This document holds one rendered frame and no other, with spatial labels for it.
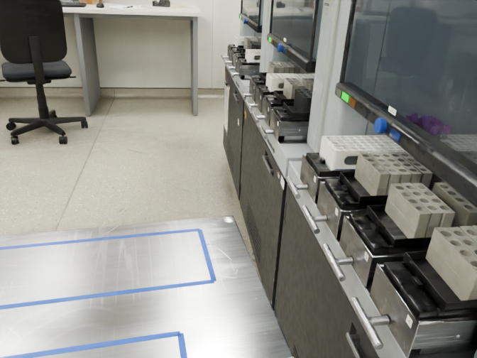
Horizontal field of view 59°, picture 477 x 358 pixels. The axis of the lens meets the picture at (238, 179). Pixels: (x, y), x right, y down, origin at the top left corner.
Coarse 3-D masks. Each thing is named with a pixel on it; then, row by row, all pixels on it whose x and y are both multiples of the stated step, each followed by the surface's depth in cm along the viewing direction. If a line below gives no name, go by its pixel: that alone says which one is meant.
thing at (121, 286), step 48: (0, 240) 70; (48, 240) 70; (96, 240) 71; (144, 240) 71; (192, 240) 72; (240, 240) 72; (0, 288) 59; (48, 288) 60; (96, 288) 60; (144, 288) 61; (192, 288) 61; (240, 288) 62; (0, 336) 52; (48, 336) 52; (96, 336) 53; (144, 336) 53; (192, 336) 53; (240, 336) 54
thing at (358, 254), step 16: (352, 224) 82; (368, 224) 79; (352, 240) 80; (368, 240) 75; (384, 240) 75; (352, 256) 80; (368, 256) 73; (384, 256) 72; (400, 256) 73; (336, 272) 77; (368, 272) 74
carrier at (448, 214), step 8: (416, 184) 81; (424, 192) 78; (432, 192) 78; (432, 200) 76; (440, 200) 76; (440, 208) 73; (448, 208) 73; (448, 216) 72; (440, 224) 73; (448, 224) 73
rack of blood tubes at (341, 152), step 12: (324, 144) 105; (336, 144) 102; (348, 144) 103; (360, 144) 103; (372, 144) 104; (384, 144) 104; (396, 144) 104; (324, 156) 105; (336, 156) 99; (348, 156) 111; (336, 168) 101; (348, 168) 101
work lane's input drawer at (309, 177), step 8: (304, 160) 110; (312, 160) 105; (320, 160) 105; (304, 168) 110; (312, 168) 103; (320, 168) 101; (328, 168) 101; (288, 176) 111; (304, 176) 110; (312, 176) 103; (320, 176) 100; (328, 176) 101; (336, 176) 100; (288, 184) 109; (304, 184) 107; (312, 184) 103; (296, 192) 103; (312, 192) 103
